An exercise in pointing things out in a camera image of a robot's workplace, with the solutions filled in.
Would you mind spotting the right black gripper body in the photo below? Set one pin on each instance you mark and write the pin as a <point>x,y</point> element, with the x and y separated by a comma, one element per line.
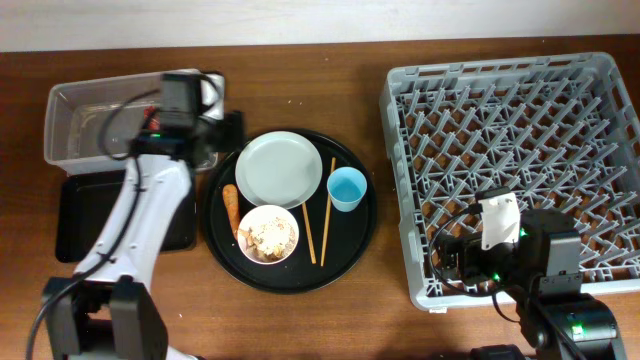
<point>475,263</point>

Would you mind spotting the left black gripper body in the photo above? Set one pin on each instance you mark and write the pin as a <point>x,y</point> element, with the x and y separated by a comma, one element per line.
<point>224,134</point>

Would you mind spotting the pink bowl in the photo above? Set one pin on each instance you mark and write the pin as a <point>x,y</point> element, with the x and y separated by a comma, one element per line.
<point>262,214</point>

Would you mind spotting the food scraps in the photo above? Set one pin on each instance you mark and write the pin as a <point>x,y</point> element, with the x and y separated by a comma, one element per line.
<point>270,241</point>

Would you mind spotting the light blue plastic cup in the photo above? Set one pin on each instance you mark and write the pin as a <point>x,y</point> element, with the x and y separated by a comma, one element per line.
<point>346,187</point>

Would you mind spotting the red snack wrapper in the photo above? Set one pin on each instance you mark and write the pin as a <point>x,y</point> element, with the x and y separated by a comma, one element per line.
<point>150,120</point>

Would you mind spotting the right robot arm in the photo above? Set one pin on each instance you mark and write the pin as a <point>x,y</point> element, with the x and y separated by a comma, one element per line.
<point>539,270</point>

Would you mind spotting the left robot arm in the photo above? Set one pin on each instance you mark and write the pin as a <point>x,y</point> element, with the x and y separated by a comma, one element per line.
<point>105,309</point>

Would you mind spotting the clear plastic waste bin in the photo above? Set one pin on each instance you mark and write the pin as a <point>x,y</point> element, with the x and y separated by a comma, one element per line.
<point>76,112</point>

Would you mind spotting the grey dishwasher rack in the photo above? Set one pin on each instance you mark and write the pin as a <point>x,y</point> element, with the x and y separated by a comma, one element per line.
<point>560,131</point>

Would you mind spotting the orange carrot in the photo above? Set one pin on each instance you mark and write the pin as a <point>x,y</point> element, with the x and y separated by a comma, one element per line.
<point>231,202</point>

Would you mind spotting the grey round plate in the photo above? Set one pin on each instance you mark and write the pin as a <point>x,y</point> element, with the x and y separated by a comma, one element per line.
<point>279,168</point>

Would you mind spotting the round black serving tray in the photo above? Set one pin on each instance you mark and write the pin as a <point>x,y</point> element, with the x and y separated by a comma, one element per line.
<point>349,232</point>

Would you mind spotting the left wooden chopstick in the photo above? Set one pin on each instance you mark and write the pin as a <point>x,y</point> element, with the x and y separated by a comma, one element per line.
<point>309,233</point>

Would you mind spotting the wooden chopstick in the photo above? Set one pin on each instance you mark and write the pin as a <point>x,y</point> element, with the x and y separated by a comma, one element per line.
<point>327,216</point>
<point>309,233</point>

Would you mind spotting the right wooden chopstick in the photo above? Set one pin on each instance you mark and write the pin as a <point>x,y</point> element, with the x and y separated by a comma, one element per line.
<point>327,216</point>

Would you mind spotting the black rectangular tray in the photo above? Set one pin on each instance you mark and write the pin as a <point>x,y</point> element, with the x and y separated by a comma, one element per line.
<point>85,204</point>

